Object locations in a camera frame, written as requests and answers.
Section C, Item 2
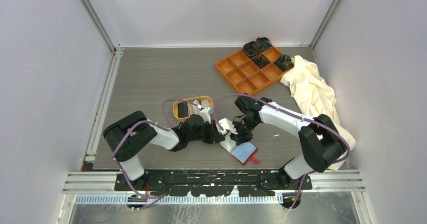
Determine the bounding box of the cream cloth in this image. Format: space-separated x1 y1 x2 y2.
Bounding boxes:
280 55 357 150

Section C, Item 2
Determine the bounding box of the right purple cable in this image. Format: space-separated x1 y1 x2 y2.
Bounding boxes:
212 94 351 210

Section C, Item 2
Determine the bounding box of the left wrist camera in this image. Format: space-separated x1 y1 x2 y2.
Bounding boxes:
197 106 213 124

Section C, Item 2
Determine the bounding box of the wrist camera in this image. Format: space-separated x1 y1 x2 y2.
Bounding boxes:
197 106 213 124
216 118 238 135

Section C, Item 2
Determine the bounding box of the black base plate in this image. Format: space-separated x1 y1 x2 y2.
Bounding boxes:
132 169 312 197

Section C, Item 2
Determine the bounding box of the black card in tray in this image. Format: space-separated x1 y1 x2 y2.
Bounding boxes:
177 102 189 118

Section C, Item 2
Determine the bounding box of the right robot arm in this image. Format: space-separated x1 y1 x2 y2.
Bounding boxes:
234 95 348 189

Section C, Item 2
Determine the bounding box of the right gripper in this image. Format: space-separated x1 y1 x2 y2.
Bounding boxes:
228 116 259 146

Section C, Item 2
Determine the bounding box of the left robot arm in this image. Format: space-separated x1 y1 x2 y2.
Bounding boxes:
102 111 225 190

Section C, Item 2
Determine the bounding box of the oval wooden card tray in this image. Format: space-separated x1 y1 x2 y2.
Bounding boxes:
173 96 214 122

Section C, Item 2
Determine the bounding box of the orange compartment tray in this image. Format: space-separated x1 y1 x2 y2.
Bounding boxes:
215 46 289 95

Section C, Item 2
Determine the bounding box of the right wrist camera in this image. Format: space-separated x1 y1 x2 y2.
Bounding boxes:
216 118 238 135

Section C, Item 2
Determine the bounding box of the dark camouflage rolled sock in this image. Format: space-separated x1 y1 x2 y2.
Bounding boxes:
273 54 294 72

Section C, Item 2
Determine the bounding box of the dark rolled sock in tray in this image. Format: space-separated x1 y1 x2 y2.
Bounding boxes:
252 56 270 68

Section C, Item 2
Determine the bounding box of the red card holder wallet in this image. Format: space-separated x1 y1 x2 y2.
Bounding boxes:
220 135 258 166

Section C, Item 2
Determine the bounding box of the dark green rolled sock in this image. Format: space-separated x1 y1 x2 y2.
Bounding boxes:
255 37 272 52

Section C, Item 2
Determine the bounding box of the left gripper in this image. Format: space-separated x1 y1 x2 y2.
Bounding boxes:
188 119 225 144

